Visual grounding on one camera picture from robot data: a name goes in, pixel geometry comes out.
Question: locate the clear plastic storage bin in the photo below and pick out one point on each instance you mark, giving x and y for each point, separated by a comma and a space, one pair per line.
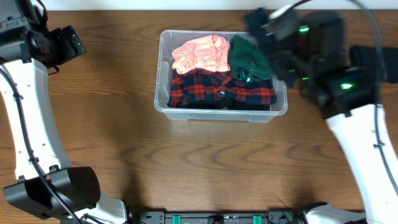
172, 39

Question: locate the red navy plaid shirt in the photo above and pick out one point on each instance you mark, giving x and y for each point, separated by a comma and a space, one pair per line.
202, 85

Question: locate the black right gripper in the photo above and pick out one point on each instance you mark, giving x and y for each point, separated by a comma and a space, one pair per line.
279, 62

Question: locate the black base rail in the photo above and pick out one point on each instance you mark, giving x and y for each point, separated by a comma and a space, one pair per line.
270, 217

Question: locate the pink garment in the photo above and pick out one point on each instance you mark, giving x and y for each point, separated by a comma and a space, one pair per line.
208, 53

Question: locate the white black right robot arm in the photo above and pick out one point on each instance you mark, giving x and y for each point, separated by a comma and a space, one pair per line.
349, 101

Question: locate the dark green garment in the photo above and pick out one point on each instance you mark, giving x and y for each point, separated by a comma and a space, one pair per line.
247, 62

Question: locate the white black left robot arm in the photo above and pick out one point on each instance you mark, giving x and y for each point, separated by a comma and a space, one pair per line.
48, 185

